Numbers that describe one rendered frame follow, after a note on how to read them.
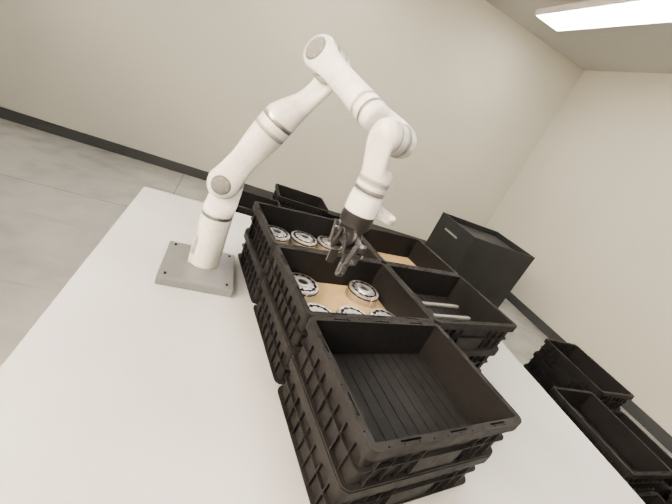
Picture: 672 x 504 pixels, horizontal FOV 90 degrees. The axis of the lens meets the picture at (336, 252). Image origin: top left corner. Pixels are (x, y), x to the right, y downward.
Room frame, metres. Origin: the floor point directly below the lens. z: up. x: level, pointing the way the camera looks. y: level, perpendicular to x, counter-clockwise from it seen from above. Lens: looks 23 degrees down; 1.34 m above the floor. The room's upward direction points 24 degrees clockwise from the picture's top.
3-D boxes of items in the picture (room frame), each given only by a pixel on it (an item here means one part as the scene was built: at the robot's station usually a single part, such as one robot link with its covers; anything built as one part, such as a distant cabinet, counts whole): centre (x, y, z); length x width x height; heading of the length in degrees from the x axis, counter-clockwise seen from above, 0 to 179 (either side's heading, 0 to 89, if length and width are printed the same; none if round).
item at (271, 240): (1.09, 0.09, 0.92); 0.40 x 0.30 x 0.02; 124
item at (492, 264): (2.63, -1.00, 0.45); 0.62 x 0.45 x 0.90; 114
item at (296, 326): (0.84, -0.08, 0.87); 0.40 x 0.30 x 0.11; 124
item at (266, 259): (1.09, 0.09, 0.87); 0.40 x 0.30 x 0.11; 124
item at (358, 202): (0.76, -0.03, 1.17); 0.11 x 0.09 x 0.06; 123
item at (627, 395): (1.80, -1.59, 0.37); 0.40 x 0.30 x 0.45; 24
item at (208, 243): (0.93, 0.38, 0.82); 0.09 x 0.09 x 0.17; 17
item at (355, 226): (0.75, -0.01, 1.10); 0.08 x 0.08 x 0.09
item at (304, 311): (0.84, -0.08, 0.92); 0.40 x 0.30 x 0.02; 124
